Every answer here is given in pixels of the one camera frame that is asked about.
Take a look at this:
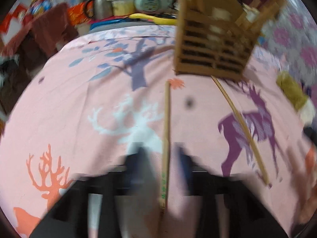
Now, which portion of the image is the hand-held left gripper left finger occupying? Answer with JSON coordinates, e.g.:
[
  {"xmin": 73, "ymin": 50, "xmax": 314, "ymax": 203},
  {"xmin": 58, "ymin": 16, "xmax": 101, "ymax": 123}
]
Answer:
[{"xmin": 29, "ymin": 149, "xmax": 154, "ymax": 238}]

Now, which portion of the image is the brown wooden chopstick holder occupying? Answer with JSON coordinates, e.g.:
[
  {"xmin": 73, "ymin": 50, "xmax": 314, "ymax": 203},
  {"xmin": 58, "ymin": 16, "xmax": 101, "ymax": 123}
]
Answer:
[{"xmin": 173, "ymin": 0, "xmax": 259, "ymax": 83}]

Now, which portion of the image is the yellow-green cloth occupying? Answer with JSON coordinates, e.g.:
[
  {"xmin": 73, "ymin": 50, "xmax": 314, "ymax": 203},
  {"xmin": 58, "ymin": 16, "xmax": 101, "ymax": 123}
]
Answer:
[{"xmin": 276, "ymin": 71, "xmax": 315, "ymax": 125}]

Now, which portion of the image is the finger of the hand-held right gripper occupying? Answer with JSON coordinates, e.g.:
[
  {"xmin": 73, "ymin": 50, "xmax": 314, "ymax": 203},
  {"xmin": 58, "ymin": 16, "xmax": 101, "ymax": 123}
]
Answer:
[{"xmin": 302, "ymin": 126, "xmax": 317, "ymax": 145}]

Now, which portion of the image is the dark red cloth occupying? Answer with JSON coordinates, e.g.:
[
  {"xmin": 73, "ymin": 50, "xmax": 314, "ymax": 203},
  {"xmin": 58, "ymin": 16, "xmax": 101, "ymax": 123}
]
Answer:
[{"xmin": 29, "ymin": 2, "xmax": 78, "ymax": 58}]

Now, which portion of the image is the pale green rice cooker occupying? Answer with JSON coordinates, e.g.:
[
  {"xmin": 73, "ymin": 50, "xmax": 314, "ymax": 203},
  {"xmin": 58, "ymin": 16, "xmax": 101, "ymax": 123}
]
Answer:
[{"xmin": 134, "ymin": 0, "xmax": 174, "ymax": 14}]

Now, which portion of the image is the group of blue cans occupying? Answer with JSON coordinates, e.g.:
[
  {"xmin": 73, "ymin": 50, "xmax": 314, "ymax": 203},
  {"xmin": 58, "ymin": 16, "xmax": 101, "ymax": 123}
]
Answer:
[{"xmin": 27, "ymin": 0, "xmax": 54, "ymax": 16}]

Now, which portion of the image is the pink deer printed bedsheet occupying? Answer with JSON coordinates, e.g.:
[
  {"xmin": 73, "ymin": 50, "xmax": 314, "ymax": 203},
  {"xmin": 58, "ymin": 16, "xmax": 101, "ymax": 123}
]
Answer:
[{"xmin": 0, "ymin": 25, "xmax": 317, "ymax": 238}]

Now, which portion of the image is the stainless steel kettle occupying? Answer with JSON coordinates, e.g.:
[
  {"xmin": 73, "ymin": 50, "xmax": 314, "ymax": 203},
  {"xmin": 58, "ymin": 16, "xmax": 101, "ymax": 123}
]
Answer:
[{"xmin": 85, "ymin": 0, "xmax": 112, "ymax": 20}]

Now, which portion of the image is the green print wooden chopstick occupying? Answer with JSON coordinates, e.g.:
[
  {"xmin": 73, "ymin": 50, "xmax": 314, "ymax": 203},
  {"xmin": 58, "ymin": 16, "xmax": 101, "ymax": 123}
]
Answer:
[{"xmin": 158, "ymin": 81, "xmax": 172, "ymax": 210}]

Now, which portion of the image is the orange red snack bag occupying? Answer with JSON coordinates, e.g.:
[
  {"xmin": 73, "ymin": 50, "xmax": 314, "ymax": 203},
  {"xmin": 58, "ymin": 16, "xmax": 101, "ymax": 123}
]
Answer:
[{"xmin": 68, "ymin": 2, "xmax": 94, "ymax": 24}]

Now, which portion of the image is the purple floral cloth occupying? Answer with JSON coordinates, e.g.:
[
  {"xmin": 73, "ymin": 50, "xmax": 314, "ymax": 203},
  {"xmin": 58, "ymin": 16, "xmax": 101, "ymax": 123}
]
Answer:
[{"xmin": 253, "ymin": 0, "xmax": 317, "ymax": 97}]

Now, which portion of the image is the person's right hand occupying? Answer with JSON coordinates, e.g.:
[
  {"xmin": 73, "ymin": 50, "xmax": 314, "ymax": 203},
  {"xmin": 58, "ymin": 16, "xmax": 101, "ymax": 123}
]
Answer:
[{"xmin": 295, "ymin": 174, "xmax": 317, "ymax": 231}]

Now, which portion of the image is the yellow plastic ladle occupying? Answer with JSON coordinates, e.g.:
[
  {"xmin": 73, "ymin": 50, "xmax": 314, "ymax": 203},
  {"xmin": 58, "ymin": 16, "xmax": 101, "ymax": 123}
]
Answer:
[{"xmin": 128, "ymin": 13, "xmax": 178, "ymax": 26}]

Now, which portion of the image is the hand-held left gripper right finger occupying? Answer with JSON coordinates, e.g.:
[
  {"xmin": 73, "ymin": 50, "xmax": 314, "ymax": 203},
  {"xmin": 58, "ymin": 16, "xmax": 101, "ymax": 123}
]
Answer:
[{"xmin": 175, "ymin": 144, "xmax": 289, "ymax": 238}]

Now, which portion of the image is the cream plastic container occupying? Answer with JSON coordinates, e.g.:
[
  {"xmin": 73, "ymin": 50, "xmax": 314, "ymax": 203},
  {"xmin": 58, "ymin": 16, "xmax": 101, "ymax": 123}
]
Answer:
[{"xmin": 111, "ymin": 0, "xmax": 136, "ymax": 17}]

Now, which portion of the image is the blue tray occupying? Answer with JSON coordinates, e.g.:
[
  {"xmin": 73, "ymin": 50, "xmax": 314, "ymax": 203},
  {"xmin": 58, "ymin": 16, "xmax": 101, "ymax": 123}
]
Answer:
[{"xmin": 89, "ymin": 17, "xmax": 139, "ymax": 31}]

